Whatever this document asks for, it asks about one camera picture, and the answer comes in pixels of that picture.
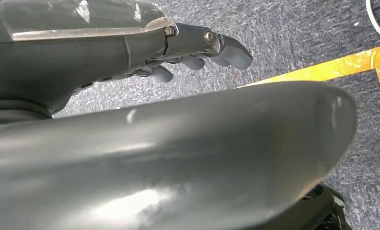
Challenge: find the ribbed grey left arm sleeve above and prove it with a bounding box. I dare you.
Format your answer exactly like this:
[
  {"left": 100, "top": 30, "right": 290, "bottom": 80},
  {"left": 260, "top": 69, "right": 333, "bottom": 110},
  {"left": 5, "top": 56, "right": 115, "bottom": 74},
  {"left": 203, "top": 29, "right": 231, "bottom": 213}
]
[{"left": 0, "top": 99, "right": 55, "bottom": 125}]

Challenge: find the smooth grey robot body shell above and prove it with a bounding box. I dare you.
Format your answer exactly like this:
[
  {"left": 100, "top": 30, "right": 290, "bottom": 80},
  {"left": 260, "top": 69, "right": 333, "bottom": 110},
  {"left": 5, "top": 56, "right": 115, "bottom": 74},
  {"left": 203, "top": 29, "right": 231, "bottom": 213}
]
[{"left": 0, "top": 80, "right": 358, "bottom": 230}]

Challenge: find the yellow floor tape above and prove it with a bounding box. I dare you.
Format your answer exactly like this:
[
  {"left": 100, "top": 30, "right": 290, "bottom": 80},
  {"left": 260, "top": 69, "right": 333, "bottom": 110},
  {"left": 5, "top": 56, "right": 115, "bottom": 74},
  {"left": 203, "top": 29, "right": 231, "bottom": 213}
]
[{"left": 240, "top": 43, "right": 380, "bottom": 125}]

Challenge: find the white cable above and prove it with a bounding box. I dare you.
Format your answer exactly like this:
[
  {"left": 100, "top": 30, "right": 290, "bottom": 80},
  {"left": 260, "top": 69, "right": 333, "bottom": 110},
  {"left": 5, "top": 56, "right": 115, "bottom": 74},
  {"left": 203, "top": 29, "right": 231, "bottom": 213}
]
[{"left": 365, "top": 0, "right": 380, "bottom": 44}]

